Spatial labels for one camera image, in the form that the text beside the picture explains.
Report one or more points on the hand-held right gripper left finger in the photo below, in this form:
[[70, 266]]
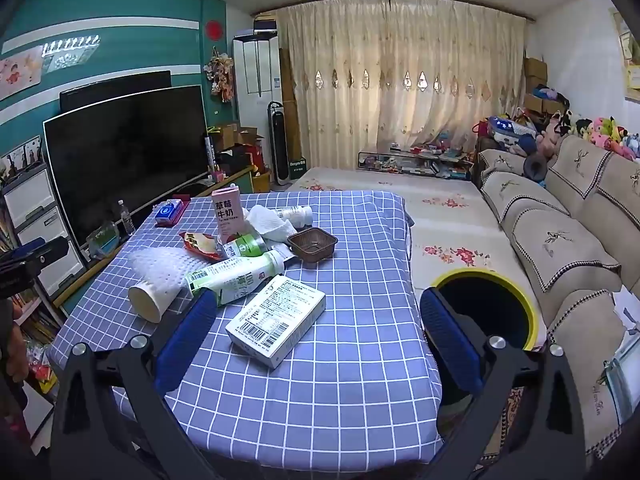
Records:
[[187, 340]]

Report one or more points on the crystal wall decoration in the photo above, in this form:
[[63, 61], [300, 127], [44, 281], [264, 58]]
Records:
[[70, 52]]

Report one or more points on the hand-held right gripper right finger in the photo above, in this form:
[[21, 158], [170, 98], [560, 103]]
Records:
[[450, 335]]

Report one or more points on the framed wall picture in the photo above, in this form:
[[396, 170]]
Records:
[[631, 50]]

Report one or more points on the blue checkered tablecloth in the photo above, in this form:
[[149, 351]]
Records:
[[350, 335]]

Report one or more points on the hanging flower decoration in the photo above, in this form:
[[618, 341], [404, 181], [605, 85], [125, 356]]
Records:
[[220, 77]]

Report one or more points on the papers in clear bag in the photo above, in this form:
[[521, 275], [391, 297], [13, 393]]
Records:
[[622, 380]]

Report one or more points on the black tower fan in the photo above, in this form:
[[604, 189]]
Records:
[[278, 140]]

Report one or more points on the white dotted paper cup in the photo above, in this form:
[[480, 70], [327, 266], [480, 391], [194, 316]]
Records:
[[155, 280]]

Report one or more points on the white drawer cabinet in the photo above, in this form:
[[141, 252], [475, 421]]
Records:
[[35, 200]]

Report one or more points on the dark round cushion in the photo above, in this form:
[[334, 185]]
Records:
[[535, 166]]

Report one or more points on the beige sofa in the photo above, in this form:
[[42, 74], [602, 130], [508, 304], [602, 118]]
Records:
[[550, 240]]

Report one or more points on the white floral mat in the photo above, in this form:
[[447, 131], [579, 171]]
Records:
[[450, 220]]

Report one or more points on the white pill bottle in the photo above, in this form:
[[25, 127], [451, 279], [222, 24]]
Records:
[[297, 215]]

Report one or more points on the pile of bags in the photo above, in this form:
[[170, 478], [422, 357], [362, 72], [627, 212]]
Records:
[[505, 127]]

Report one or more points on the white green-label milk bottle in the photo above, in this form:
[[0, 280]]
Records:
[[240, 277]]

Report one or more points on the black wall screen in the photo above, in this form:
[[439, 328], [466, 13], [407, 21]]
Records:
[[110, 90]]

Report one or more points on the red snack packet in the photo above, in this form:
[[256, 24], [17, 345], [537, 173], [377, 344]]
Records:
[[200, 245]]

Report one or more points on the blue tissue pack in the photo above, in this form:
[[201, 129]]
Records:
[[167, 211]]

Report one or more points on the white barcode box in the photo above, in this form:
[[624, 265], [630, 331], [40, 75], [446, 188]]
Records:
[[280, 320]]

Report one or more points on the pink milk carton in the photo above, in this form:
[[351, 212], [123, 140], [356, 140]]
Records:
[[227, 215]]

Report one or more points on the white standing air conditioner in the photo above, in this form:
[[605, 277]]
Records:
[[255, 70]]

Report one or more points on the white tissue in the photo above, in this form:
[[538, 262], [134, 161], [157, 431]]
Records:
[[267, 222]]

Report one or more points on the stack of cardboard boxes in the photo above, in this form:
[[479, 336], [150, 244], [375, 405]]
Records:
[[535, 67]]

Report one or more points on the clear water bottle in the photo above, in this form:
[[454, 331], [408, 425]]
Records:
[[126, 220]]

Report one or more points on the cream embroidered curtain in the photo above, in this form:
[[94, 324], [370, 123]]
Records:
[[400, 85]]

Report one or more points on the yellow-rimmed black bin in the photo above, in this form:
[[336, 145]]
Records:
[[485, 300]]

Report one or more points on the open cardboard box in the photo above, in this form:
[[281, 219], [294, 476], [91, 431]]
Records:
[[235, 135]]

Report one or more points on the large black television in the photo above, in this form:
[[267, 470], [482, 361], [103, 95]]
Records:
[[125, 160]]

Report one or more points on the brown plastic tray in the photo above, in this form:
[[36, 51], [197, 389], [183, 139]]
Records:
[[310, 247]]

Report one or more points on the pile of plush toys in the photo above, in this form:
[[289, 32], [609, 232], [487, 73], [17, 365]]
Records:
[[605, 130]]

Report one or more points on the red round wall sticker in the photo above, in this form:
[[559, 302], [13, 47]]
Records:
[[214, 30]]

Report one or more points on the cluttered glass coffee table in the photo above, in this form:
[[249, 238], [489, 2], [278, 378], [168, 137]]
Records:
[[415, 162]]

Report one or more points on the pink wall poster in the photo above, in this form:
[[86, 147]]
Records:
[[20, 70]]

